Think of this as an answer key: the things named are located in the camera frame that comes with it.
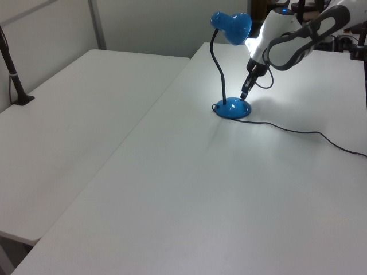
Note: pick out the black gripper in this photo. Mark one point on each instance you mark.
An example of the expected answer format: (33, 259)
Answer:
(256, 69)

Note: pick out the blue gooseneck desk lamp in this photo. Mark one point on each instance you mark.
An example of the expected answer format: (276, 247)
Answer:
(233, 27)

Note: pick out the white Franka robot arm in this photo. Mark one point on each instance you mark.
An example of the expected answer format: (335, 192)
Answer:
(275, 23)

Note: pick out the background lab equipment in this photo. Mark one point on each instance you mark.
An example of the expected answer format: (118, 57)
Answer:
(339, 40)

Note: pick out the black pole with clamp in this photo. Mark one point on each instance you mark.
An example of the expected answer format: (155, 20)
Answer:
(359, 43)

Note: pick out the black camera pole with base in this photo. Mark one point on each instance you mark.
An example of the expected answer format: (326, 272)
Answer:
(13, 77)

